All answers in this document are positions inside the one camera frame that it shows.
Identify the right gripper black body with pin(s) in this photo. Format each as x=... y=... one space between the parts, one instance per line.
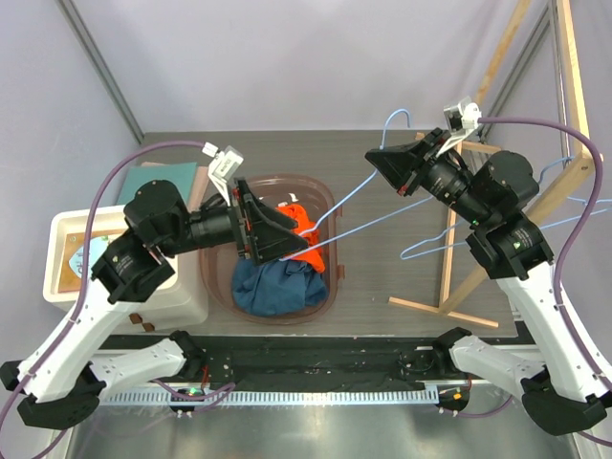
x=417 y=161

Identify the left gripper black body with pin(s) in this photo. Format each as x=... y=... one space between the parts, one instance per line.
x=243 y=235

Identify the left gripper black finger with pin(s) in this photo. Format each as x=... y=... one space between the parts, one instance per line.
x=271 y=245
x=268 y=222

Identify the orange t shirt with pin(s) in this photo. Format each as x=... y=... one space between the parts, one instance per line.
x=305 y=228

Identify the blue t shirt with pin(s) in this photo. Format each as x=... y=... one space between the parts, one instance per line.
x=277 y=288

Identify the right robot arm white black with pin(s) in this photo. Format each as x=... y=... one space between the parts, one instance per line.
x=569 y=390

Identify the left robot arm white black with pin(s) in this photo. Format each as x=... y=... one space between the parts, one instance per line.
x=61 y=382

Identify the teal book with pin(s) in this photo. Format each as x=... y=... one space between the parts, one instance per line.
x=136 y=177

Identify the white drawer box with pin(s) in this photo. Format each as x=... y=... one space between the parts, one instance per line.
x=182 y=300

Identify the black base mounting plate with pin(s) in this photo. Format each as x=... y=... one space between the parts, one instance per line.
x=326 y=364

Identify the wooden clothes rack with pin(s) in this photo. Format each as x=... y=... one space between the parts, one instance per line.
x=452 y=42

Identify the Othello book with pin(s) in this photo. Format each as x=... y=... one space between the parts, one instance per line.
x=71 y=267

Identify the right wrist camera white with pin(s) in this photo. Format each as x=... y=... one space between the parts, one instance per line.
x=462 y=120

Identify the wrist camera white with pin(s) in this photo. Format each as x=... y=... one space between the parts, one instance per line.
x=462 y=120
x=223 y=164

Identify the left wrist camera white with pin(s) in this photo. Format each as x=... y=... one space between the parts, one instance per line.
x=223 y=164

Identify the white slotted cable duct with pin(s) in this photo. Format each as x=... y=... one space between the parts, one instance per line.
x=156 y=396

